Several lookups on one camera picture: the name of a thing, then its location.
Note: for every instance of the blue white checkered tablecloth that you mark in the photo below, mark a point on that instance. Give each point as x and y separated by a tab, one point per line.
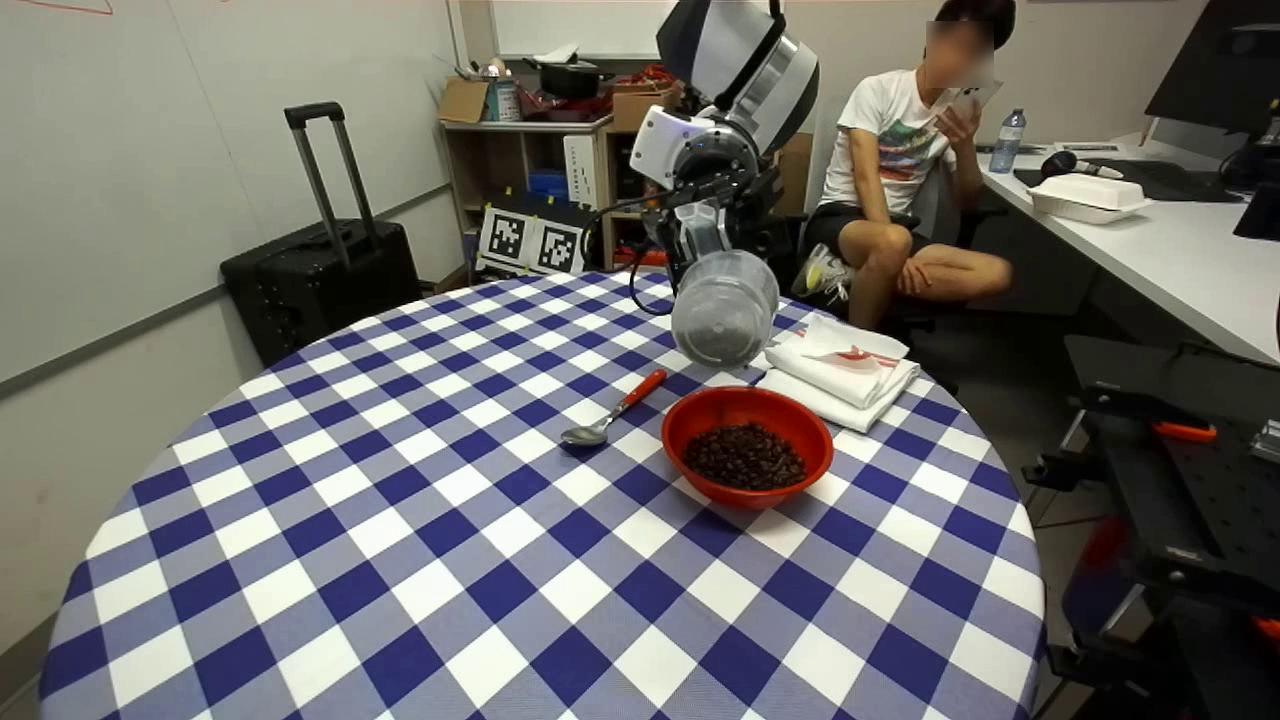
400	572

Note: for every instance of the clear plastic measuring jug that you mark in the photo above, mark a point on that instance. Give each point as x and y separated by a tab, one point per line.
725	314

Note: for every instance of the black robot stand breadboard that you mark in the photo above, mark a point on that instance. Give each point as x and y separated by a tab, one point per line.
1185	532

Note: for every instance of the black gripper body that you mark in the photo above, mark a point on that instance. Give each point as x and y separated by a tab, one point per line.
703	234

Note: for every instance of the red plastic bowl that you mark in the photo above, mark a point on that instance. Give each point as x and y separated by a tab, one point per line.
746	502

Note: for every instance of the white foam food container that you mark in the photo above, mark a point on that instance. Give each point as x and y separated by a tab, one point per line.
1088	199

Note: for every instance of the whiteboard with writing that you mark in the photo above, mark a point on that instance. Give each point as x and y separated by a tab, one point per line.
161	175

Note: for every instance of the wooden shelf unit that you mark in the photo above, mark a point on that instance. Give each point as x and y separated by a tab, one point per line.
533	152

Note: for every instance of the open cardboard box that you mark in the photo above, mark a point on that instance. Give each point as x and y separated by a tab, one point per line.
467	100
637	107

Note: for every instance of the black white marker tag board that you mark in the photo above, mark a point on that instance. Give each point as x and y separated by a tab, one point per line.
533	242

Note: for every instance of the black computer monitor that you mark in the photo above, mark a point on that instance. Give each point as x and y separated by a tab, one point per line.
1220	60

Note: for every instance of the dark beans in bowl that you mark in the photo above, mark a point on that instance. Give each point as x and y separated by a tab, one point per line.
746	456

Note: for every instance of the folded white napkins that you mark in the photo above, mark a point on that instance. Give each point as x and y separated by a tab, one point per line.
843	364

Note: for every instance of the clear water bottle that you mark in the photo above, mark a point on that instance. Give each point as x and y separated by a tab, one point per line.
1008	144

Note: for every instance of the white desk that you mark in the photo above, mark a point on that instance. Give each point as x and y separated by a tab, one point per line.
1185	272

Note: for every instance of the seated person in white shirt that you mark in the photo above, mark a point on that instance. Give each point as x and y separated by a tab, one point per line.
887	162

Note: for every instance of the black wheeled suitcase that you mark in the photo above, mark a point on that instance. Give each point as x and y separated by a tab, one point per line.
320	284

